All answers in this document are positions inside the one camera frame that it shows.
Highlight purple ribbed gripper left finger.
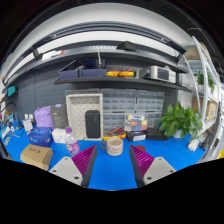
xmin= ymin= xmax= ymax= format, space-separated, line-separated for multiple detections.
xmin=49 ymin=145 xmax=97 ymax=188

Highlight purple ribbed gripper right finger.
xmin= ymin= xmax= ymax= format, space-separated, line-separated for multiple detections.
xmin=129 ymin=145 xmax=175 ymax=188

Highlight clear water bottle pink label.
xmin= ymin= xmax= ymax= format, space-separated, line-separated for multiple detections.
xmin=65 ymin=126 xmax=80 ymax=157

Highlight red round coaster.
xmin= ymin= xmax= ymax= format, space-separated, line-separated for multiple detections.
xmin=136 ymin=145 xmax=146 ymax=152

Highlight black flat case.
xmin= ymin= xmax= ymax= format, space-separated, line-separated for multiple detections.
xmin=146 ymin=128 xmax=168 ymax=141

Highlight black box white label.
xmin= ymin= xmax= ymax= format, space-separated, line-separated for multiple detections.
xmin=126 ymin=131 xmax=146 ymax=142

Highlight small white box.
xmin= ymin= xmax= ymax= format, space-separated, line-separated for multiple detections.
xmin=52 ymin=129 xmax=66 ymax=144

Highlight beige ceramic mug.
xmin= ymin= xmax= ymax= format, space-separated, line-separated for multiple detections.
xmin=100 ymin=137 xmax=123 ymax=156

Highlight brown cardboard box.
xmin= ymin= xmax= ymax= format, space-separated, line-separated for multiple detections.
xmin=20 ymin=144 xmax=53 ymax=171

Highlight yellow multimeter with leads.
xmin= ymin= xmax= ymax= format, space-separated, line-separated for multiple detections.
xmin=103 ymin=128 xmax=126 ymax=140

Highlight clear box of coloured parts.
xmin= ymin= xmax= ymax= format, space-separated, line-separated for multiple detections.
xmin=124 ymin=114 xmax=147 ymax=132

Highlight white power adapter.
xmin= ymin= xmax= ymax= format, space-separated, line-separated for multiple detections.
xmin=188 ymin=139 xmax=200 ymax=151

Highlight black rectangular speaker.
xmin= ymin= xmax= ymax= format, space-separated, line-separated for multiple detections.
xmin=85 ymin=110 xmax=100 ymax=138

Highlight dark grey product box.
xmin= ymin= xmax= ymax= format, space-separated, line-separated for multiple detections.
xmin=50 ymin=104 xmax=68 ymax=129

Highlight green potted plant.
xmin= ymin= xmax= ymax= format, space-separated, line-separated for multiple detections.
xmin=158 ymin=103 xmax=202 ymax=139

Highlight purple plastic bag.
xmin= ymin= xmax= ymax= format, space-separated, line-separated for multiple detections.
xmin=34 ymin=107 xmax=53 ymax=128

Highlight white pegboard tray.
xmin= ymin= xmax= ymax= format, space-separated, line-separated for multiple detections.
xmin=66 ymin=93 xmax=103 ymax=140

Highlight grey drawer organiser cabinets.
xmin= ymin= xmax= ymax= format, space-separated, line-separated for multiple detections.
xmin=66 ymin=88 xmax=164 ymax=133

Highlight white oscilloscope on shelf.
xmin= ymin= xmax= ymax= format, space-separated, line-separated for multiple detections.
xmin=150 ymin=66 xmax=176 ymax=83

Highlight dark blue storage bin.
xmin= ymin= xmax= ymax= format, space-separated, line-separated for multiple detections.
xmin=81 ymin=59 xmax=107 ymax=78

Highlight yellow tool on shelf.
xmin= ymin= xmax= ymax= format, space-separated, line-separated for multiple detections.
xmin=107 ymin=70 xmax=134 ymax=78

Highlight white metal shelving rack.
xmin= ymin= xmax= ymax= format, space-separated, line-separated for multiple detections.
xmin=178 ymin=35 xmax=224 ymax=161

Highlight black wall shelf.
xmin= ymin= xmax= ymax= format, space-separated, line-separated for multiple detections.
xmin=54 ymin=77 xmax=191 ymax=92

